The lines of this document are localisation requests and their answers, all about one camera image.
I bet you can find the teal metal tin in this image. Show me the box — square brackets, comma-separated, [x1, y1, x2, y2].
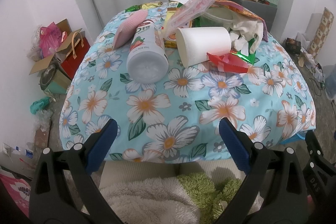
[39, 64, 71, 94]

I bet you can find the floral blue tablecloth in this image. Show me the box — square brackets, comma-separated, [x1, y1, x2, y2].
[59, 11, 316, 163]

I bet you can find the grey cabinet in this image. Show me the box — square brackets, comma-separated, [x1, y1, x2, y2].
[230, 0, 277, 32]

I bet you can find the white strawberry drink bottle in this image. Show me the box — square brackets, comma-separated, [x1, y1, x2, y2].
[126, 19, 169, 84]

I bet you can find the white tissue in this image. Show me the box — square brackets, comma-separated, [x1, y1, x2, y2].
[229, 20, 264, 55]

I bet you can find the clear pink plastic bag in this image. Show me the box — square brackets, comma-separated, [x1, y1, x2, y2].
[162, 0, 216, 40]

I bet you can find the gold candy wrapper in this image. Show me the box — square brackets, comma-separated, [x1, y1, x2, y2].
[141, 1, 163, 10]

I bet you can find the dark brown bag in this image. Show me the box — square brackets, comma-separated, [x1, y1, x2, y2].
[285, 38, 301, 55]

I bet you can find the white paper cup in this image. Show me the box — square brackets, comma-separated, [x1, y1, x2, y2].
[175, 27, 231, 68]

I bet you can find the green fuzzy cloth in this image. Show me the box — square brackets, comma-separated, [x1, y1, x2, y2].
[177, 173, 242, 223]

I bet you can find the red foil wrapper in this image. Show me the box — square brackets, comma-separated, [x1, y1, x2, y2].
[207, 53, 249, 73]

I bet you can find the pink sponge pad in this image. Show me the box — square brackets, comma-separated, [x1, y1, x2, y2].
[112, 9, 148, 50]

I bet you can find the green foil snack bag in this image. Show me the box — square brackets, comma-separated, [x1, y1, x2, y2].
[231, 39, 255, 65]

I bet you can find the red paper gift bag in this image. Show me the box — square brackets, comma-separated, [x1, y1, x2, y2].
[60, 31, 90, 79]

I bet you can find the cardboard box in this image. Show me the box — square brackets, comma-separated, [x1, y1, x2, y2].
[29, 19, 85, 76]

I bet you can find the white fuzzy blanket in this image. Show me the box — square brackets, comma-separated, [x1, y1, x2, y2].
[100, 177, 201, 223]

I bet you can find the pink orange snack bag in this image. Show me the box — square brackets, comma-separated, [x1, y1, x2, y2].
[213, 0, 268, 42]

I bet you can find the patterned roll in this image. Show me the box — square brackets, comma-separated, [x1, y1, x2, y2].
[308, 7, 334, 59]

